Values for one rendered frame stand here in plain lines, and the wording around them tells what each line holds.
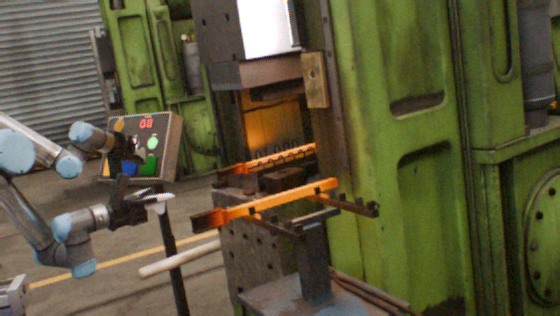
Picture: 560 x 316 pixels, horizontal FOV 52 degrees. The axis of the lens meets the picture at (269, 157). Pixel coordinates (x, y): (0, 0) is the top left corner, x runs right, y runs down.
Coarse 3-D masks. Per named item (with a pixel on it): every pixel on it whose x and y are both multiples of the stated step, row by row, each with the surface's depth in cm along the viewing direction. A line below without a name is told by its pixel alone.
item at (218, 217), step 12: (324, 180) 168; (336, 180) 168; (288, 192) 161; (300, 192) 162; (312, 192) 164; (252, 204) 155; (264, 204) 156; (276, 204) 158; (192, 216) 148; (204, 216) 148; (216, 216) 151; (228, 216) 151; (240, 216) 153; (192, 228) 149; (204, 228) 149
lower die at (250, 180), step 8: (296, 152) 212; (304, 152) 214; (312, 152) 212; (280, 160) 206; (288, 160) 204; (296, 160) 205; (312, 160) 210; (248, 168) 199; (256, 168) 199; (272, 168) 199; (280, 168) 201; (232, 176) 209; (240, 176) 205; (248, 176) 200; (256, 176) 196; (232, 184) 210; (240, 184) 206; (248, 184) 201; (256, 184) 197
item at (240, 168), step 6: (312, 144) 218; (294, 150) 212; (270, 156) 208; (276, 156) 208; (252, 162) 203; (222, 168) 198; (228, 168) 197; (234, 168) 198; (240, 168) 200; (246, 168) 199; (222, 174) 196; (228, 174) 197; (234, 174) 198
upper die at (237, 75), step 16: (208, 64) 204; (224, 64) 195; (240, 64) 189; (256, 64) 193; (272, 64) 196; (288, 64) 200; (224, 80) 198; (240, 80) 190; (256, 80) 193; (272, 80) 197
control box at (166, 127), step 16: (112, 128) 244; (128, 128) 240; (144, 128) 235; (160, 128) 231; (176, 128) 233; (144, 144) 233; (160, 144) 228; (176, 144) 232; (160, 160) 226; (176, 160) 232; (144, 176) 228; (160, 176) 224
